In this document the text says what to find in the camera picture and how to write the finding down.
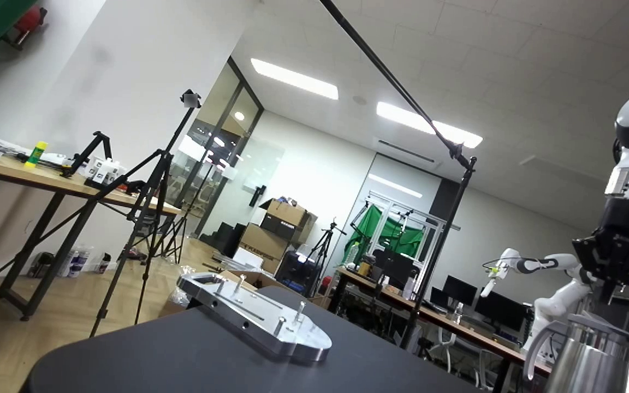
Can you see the tall black tripod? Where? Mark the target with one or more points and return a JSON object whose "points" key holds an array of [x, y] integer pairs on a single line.
{"points": [[154, 196]]}

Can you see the green cloth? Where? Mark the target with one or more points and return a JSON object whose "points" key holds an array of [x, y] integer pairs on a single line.
{"points": [[364, 229], [403, 238]]}

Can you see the green bottle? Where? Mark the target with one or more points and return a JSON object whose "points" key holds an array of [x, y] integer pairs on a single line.
{"points": [[35, 152]]}

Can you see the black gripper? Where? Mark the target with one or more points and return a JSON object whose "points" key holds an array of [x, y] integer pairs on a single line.
{"points": [[623, 243]]}

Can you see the red wall fixture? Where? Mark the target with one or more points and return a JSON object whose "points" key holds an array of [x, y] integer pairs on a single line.
{"points": [[32, 20]]}

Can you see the rectangular ceiling light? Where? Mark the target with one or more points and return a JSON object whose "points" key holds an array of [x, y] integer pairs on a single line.
{"points": [[428, 123], [294, 77]]}

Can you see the long wooden work desk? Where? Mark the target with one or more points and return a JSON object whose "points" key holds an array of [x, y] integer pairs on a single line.
{"points": [[430, 313]]}

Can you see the black boom pole stand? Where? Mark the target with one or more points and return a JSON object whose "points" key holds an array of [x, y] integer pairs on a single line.
{"points": [[403, 93]]}

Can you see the cardboard box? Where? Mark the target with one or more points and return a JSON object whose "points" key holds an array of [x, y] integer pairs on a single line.
{"points": [[263, 243], [287, 212]]}

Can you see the small black tripod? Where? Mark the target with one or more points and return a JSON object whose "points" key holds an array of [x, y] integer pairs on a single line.
{"points": [[324, 243]]}

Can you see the small white robot arm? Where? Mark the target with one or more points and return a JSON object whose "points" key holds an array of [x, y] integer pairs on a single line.
{"points": [[546, 280]]}

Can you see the wooden desk with black legs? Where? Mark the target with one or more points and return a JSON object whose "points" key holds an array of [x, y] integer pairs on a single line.
{"points": [[44, 181]]}

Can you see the silver metal plate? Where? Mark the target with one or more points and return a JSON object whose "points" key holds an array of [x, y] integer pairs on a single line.
{"points": [[256, 313]]}

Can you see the black computer monitor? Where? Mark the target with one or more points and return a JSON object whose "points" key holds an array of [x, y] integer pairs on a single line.
{"points": [[502, 307], [459, 289]]}

